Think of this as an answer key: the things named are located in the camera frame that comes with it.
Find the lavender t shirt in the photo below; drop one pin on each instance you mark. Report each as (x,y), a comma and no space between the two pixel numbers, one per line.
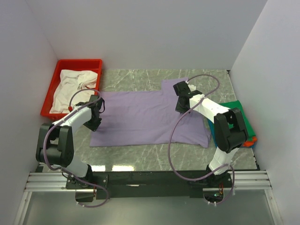
(148,117)

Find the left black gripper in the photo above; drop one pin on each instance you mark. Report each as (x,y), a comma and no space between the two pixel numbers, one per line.
(93,127)

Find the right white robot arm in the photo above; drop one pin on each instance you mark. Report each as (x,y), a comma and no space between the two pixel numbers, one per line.
(230,130)

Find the green t shirt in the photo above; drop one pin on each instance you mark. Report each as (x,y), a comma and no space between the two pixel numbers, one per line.
(235,104)

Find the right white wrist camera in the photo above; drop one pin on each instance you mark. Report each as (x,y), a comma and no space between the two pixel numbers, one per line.
(192,87)

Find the black base beam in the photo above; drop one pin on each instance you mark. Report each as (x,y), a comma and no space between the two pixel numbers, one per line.
(156,184)

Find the orange t shirt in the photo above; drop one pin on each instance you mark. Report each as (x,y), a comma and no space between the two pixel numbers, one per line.
(250,142)

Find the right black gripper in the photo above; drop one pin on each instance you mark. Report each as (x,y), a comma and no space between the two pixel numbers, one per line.
(180,109)

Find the aluminium frame rail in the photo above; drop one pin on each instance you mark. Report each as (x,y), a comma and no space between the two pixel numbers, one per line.
(47,202)

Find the white crumpled t shirt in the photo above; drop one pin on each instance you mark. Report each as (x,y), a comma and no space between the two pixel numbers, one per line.
(73,89)

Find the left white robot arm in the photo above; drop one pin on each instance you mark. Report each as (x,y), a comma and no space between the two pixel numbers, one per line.
(55,141)

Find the red plastic bin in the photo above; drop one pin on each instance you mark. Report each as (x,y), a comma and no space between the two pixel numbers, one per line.
(94,65)

